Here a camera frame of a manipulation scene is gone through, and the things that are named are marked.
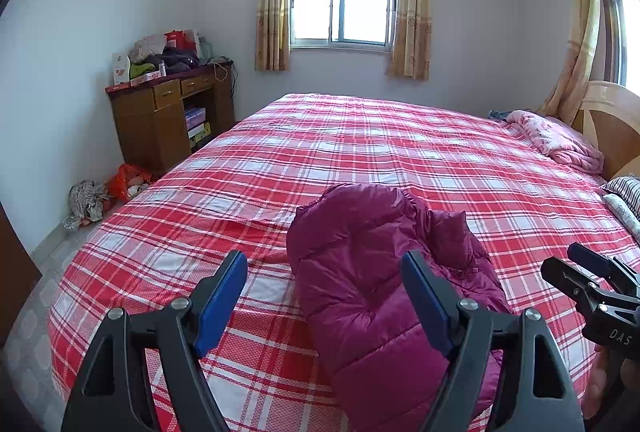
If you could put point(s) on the pile of clothes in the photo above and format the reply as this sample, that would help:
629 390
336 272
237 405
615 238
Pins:
170 57

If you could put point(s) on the stack of boxes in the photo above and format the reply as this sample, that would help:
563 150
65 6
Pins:
196 122

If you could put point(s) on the red plastic bag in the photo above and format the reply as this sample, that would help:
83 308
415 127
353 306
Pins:
127 177

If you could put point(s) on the grey patterned pillow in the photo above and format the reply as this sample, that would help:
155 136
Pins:
625 217

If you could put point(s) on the bed with red plaid sheet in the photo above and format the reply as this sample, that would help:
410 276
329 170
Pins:
350 137

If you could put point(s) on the red paper bag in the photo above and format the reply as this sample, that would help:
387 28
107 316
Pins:
175 37

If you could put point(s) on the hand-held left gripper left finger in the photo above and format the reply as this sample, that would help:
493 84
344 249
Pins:
220 302

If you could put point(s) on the wooden headboard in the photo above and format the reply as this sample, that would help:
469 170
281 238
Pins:
610 122

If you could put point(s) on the blue cloth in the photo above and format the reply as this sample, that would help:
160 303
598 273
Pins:
499 115

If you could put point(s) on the grey patterned bag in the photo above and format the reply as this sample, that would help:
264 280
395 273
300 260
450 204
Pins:
85 199

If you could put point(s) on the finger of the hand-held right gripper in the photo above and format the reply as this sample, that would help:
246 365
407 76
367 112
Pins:
560 274
590 259

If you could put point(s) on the wooden desk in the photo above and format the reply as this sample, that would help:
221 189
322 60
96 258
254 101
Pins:
145 132

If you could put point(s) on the large side window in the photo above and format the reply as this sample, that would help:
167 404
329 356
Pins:
627 27

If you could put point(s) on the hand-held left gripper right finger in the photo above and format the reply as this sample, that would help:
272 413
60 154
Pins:
430 302

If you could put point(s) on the pale green bag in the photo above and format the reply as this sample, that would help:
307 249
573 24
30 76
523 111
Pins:
206 50

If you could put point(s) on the brown wooden wardrobe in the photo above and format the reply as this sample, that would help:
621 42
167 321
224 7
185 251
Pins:
12 287

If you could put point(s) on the white and red box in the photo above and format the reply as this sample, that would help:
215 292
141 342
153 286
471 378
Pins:
121 70

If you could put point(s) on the pink folded blanket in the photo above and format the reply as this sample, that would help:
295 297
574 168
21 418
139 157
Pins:
555 140

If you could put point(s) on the person's right hand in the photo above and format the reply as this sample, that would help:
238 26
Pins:
597 387

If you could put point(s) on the long beige floral curtain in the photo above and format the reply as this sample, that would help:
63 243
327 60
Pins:
580 37

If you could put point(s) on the magenta down jacket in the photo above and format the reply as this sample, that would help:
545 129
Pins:
360 272

